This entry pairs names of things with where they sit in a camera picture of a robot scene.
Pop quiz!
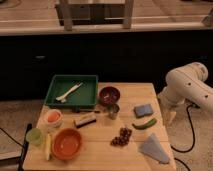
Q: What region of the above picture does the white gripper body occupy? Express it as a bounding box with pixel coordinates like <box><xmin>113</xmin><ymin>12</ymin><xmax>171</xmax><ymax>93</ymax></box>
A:
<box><xmin>159</xmin><ymin>99</ymin><xmax>176</xmax><ymax>126</ymax></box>

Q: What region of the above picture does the dark red grape bunch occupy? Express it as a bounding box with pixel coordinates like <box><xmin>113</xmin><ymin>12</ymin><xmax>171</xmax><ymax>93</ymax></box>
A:
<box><xmin>111</xmin><ymin>127</ymin><xmax>132</xmax><ymax>146</ymax></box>

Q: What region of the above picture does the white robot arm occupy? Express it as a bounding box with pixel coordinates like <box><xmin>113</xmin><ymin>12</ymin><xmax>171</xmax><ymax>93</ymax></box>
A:
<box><xmin>157</xmin><ymin>62</ymin><xmax>213</xmax><ymax>126</ymax></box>

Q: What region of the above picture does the dark maroon bowl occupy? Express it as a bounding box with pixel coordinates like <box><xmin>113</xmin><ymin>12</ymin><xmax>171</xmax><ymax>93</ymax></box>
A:
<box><xmin>99</xmin><ymin>86</ymin><xmax>120</xmax><ymax>105</ymax></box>

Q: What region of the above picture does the orange red bowl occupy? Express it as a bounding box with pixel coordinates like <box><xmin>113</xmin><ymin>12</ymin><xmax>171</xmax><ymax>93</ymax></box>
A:
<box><xmin>51</xmin><ymin>128</ymin><xmax>82</xmax><ymax>160</ymax></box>

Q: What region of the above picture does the white bowl with orange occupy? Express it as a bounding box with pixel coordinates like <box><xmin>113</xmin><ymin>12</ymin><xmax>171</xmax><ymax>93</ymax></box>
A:
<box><xmin>44</xmin><ymin>109</ymin><xmax>62</xmax><ymax>128</ymax></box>

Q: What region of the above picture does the green chili pepper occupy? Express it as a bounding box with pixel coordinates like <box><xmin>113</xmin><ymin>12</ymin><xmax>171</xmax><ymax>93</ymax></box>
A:
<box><xmin>132</xmin><ymin>118</ymin><xmax>157</xmax><ymax>130</ymax></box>

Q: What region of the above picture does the blue sponge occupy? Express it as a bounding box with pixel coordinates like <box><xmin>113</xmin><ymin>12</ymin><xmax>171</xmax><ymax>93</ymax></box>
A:
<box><xmin>134</xmin><ymin>104</ymin><xmax>154</xmax><ymax>118</ymax></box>

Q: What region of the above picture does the light blue folded cloth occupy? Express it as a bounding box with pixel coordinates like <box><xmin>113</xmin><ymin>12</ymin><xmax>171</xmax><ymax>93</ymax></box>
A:
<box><xmin>138</xmin><ymin>133</ymin><xmax>170</xmax><ymax>164</ymax></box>

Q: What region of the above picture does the small metal cup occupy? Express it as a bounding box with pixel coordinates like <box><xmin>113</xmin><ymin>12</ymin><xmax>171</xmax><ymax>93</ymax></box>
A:
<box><xmin>108</xmin><ymin>104</ymin><xmax>120</xmax><ymax>120</ymax></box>

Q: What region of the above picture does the wooden black brush block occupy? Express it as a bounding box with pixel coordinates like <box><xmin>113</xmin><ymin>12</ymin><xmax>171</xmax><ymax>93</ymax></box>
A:
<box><xmin>74</xmin><ymin>115</ymin><xmax>96</xmax><ymax>128</ymax></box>

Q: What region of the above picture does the black pen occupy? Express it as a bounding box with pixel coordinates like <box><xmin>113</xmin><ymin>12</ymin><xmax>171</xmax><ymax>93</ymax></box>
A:
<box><xmin>72</xmin><ymin>109</ymin><xmax>100</xmax><ymax>113</ymax></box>

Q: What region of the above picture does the green plastic tray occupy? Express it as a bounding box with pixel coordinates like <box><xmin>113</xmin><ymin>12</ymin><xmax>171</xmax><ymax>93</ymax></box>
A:
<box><xmin>45</xmin><ymin>75</ymin><xmax>98</xmax><ymax>109</ymax></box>

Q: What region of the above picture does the white plastic fork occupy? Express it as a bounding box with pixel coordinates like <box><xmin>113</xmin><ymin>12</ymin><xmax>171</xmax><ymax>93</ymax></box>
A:
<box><xmin>56</xmin><ymin>82</ymin><xmax>83</xmax><ymax>103</ymax></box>

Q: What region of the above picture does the yellow banana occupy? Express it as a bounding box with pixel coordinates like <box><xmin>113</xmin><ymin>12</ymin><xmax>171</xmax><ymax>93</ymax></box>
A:
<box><xmin>45</xmin><ymin>133</ymin><xmax>51</xmax><ymax>161</ymax></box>

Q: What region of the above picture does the wooden stool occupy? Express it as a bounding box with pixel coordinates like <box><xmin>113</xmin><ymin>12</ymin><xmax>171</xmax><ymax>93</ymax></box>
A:
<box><xmin>55</xmin><ymin>0</ymin><xmax>134</xmax><ymax>31</ymax></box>

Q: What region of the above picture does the light green cup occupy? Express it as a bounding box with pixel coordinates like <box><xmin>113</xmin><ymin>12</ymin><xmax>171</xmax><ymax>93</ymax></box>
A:
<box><xmin>26</xmin><ymin>128</ymin><xmax>43</xmax><ymax>146</ymax></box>

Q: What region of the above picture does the black power cable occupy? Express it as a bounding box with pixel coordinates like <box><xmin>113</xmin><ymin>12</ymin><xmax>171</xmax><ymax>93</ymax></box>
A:
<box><xmin>169</xmin><ymin>104</ymin><xmax>201</xmax><ymax>171</ymax></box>

